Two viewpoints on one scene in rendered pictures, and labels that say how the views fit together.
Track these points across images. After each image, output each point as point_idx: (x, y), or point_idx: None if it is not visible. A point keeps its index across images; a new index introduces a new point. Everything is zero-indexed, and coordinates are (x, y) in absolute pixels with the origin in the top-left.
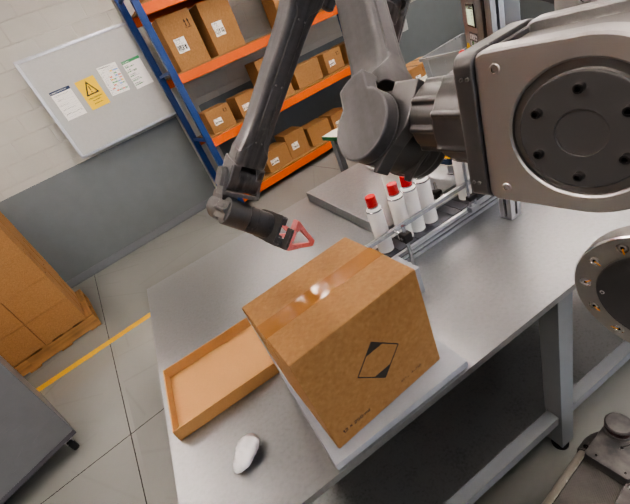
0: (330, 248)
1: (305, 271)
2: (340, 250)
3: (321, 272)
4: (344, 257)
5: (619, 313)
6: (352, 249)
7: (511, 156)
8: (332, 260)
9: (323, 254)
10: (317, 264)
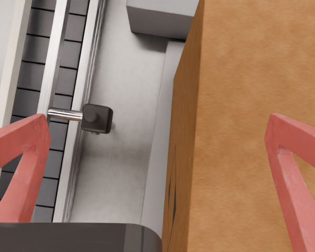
0: (214, 61)
1: (239, 212)
2: (267, 52)
3: (309, 182)
4: None
5: None
6: (310, 27)
7: None
8: (289, 111)
9: (218, 102)
10: (250, 157)
